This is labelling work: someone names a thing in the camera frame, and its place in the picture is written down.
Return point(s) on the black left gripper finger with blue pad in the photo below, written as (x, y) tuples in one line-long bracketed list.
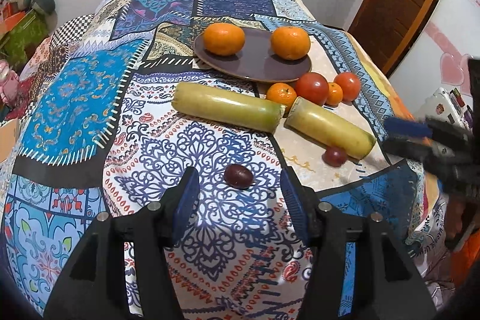
[(92, 284)]

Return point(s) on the green cardboard box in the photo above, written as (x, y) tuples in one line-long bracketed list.
[(19, 44)]

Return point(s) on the small mandarin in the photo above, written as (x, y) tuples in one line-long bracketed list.
[(282, 94), (335, 95)]

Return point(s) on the pink plush rabbit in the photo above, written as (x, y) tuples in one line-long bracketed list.
[(9, 84)]

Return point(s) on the large orange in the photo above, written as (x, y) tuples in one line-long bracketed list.
[(290, 43), (223, 39)]

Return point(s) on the white wardrobe sliding door hearts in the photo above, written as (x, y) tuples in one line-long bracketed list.
[(439, 55)]

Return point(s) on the brown cardboard box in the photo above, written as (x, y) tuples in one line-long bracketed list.
[(9, 134)]

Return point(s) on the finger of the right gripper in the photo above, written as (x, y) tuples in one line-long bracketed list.
[(423, 128), (429, 156)]

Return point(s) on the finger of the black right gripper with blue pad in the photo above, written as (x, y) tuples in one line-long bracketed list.
[(386, 283)]

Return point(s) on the dark purple plate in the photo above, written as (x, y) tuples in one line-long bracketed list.
[(255, 61)]

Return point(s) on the red tomato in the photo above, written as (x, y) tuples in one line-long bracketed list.
[(350, 85), (313, 87)]

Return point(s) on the patchwork blue bedspread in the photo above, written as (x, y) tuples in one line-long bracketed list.
[(101, 135)]

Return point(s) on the dark grape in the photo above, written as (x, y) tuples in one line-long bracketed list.
[(238, 176), (334, 156)]

